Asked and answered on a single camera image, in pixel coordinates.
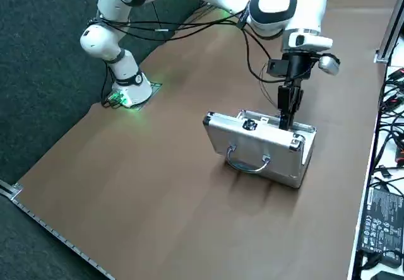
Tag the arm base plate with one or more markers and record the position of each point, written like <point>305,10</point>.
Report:
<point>156,85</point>

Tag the metal table edge rail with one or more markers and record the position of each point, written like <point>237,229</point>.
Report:
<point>63,239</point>

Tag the large black power adapter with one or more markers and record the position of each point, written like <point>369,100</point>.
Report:
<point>382,223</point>

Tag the metal corner bracket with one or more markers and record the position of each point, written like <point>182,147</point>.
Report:
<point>14,191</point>

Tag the small black power adapter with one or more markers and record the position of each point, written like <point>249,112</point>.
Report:
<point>385,275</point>

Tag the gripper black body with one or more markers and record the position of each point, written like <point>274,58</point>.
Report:
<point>298,67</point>

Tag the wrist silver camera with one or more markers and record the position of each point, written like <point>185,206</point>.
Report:
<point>329,64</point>

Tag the aluminium profile post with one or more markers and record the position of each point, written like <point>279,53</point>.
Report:
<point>389,34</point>

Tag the wrist black box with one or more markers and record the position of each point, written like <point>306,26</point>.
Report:
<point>277,67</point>

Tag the black plug red light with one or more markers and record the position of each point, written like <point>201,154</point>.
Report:
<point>394,101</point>
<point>397,73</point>

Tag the small black plug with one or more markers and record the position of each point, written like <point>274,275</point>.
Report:
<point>385,172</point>

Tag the silver aluminium medical case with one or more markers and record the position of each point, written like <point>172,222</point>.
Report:
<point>252,141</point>

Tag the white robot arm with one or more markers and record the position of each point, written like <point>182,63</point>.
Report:
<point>126,68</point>

